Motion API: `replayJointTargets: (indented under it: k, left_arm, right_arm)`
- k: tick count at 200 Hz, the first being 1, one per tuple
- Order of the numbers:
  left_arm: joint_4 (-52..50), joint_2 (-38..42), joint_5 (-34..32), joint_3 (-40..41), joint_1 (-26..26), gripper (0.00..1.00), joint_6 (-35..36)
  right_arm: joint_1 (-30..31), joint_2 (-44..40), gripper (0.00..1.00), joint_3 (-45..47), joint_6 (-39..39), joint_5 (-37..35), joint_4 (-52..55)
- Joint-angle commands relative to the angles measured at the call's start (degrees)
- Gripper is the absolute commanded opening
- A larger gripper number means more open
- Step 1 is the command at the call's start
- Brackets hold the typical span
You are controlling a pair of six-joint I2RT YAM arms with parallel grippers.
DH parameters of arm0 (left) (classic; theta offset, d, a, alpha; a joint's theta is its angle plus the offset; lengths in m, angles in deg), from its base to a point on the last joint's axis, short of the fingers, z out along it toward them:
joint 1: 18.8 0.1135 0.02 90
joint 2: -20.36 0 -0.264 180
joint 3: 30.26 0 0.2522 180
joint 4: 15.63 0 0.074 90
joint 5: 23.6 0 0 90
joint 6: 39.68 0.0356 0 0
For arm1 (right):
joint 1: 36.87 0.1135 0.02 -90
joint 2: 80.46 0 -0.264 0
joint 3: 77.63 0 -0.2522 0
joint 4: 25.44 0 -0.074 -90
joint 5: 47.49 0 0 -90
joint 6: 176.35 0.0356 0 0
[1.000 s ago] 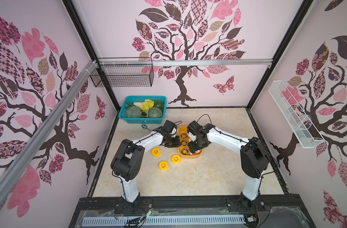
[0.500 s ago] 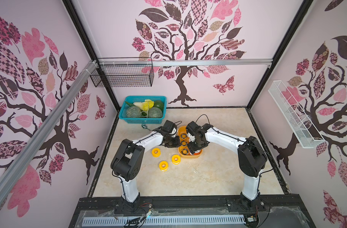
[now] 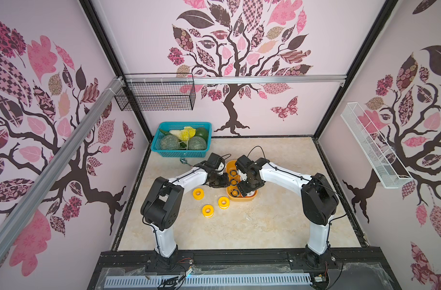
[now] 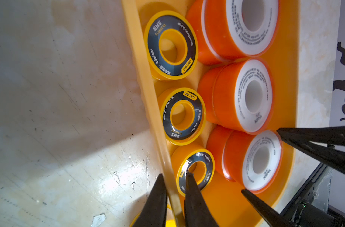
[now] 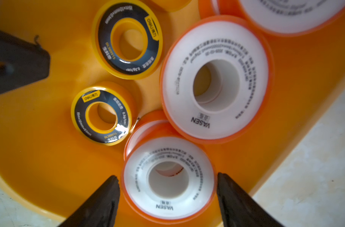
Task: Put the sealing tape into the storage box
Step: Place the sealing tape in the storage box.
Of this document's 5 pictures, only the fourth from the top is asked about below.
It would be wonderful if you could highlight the yellow black tape roll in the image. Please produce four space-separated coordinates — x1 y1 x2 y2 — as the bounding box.
158 87 206 146
171 142 216 197
144 10 199 81

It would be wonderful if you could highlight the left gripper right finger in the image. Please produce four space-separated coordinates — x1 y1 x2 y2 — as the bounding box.
184 171 218 227

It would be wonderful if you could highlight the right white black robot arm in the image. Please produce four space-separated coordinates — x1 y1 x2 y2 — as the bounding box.
241 126 345 227

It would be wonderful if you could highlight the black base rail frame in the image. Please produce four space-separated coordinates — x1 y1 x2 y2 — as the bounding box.
281 163 335 227

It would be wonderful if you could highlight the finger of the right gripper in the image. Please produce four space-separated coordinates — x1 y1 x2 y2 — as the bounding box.
241 189 292 227
277 126 345 175

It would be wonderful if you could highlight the yellow plastic storage box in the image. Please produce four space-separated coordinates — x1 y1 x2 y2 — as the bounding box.
122 1 300 227

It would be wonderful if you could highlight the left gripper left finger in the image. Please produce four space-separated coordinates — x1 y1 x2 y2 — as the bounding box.
132 174 168 227

